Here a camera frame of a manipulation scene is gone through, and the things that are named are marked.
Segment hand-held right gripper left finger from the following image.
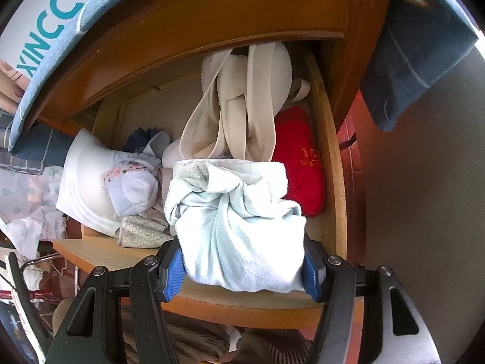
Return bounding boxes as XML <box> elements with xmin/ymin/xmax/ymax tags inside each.
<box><xmin>45</xmin><ymin>237</ymin><xmax>187</xmax><ymax>364</ymax></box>

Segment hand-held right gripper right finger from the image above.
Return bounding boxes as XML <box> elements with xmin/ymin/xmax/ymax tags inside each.
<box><xmin>301</xmin><ymin>237</ymin><xmax>440</xmax><ymax>364</ymax></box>

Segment wooden drawer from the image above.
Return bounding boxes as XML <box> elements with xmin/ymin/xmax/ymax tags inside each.
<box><xmin>53</xmin><ymin>51</ymin><xmax>364</xmax><ymax>330</ymax></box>

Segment light blue underwear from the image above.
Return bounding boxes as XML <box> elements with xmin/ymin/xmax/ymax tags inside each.
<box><xmin>164</xmin><ymin>158</ymin><xmax>307</xmax><ymax>294</ymax></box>

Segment dark blue speckled sock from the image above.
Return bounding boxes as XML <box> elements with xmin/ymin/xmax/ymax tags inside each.
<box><xmin>123</xmin><ymin>127</ymin><xmax>156</xmax><ymax>152</ymax></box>

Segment beige ribbed bra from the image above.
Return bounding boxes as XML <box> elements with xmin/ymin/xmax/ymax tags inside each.
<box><xmin>179</xmin><ymin>43</ymin><xmax>311</xmax><ymax>162</ymax></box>

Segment pale grey underwear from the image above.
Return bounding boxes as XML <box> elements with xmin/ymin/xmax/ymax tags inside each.
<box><xmin>142</xmin><ymin>131</ymin><xmax>171</xmax><ymax>163</ymax></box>

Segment hexagon patterned cloth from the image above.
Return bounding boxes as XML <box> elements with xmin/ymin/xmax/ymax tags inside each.
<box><xmin>117</xmin><ymin>215</ymin><xmax>177</xmax><ymax>249</ymax></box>

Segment red embroidered cloth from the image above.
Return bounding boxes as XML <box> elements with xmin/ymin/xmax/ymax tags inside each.
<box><xmin>271</xmin><ymin>106</ymin><xmax>327</xmax><ymax>218</ymax></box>

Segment white lace sock bundle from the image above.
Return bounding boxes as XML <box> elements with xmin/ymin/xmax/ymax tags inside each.
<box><xmin>103</xmin><ymin>159</ymin><xmax>160</xmax><ymax>217</ymax></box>

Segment white bra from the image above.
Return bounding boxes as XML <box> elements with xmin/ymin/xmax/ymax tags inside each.
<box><xmin>56</xmin><ymin>129</ymin><xmax>163</xmax><ymax>238</ymax></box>

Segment white floral bedding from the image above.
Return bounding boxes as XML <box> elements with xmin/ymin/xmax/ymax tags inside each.
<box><xmin>0</xmin><ymin>167</ymin><xmax>67</xmax><ymax>258</ymax></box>

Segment wooden nightstand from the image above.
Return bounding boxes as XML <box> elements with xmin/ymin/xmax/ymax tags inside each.
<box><xmin>28</xmin><ymin>0</ymin><xmax>433</xmax><ymax>266</ymax></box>

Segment white shoe box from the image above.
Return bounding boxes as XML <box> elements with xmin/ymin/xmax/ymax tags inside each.
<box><xmin>0</xmin><ymin>0</ymin><xmax>125</xmax><ymax>80</ymax></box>

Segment brown corduroy pants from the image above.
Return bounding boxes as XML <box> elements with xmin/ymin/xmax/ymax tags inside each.
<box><xmin>53</xmin><ymin>298</ymin><xmax>315</xmax><ymax>364</ymax></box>

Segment white cable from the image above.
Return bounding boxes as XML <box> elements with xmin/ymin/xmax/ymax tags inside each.
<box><xmin>49</xmin><ymin>258</ymin><xmax>80</xmax><ymax>300</ymax></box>

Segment black curved frame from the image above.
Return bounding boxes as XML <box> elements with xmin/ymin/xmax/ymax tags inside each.
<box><xmin>0</xmin><ymin>252</ymin><xmax>54</xmax><ymax>349</ymax></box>

